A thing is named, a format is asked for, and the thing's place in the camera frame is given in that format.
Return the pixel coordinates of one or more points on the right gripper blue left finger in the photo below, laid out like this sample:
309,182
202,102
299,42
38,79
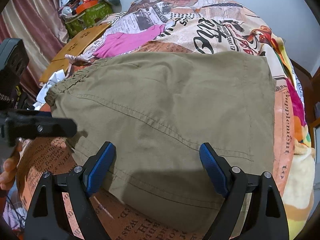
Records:
47,216

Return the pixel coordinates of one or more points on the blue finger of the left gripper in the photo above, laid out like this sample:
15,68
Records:
28,124

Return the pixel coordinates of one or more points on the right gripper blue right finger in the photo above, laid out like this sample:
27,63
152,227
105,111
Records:
266,217

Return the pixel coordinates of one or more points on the olive green pants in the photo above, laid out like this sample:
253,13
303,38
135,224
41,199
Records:
158,109

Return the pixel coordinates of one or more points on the person left hand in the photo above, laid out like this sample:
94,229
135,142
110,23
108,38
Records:
10,168

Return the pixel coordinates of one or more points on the striped red curtain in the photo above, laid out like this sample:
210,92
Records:
43,33

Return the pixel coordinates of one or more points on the wooden lap desk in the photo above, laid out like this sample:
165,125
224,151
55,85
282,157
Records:
74,47

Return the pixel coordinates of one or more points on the orange box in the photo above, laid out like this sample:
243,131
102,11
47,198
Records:
85,6

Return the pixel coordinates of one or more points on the green storage basket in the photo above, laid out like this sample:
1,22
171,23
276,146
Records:
88,18

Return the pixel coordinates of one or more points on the pink folded garment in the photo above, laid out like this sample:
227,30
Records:
119,43

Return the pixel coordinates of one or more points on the printed newspaper pattern blanket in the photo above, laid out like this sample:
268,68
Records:
204,27

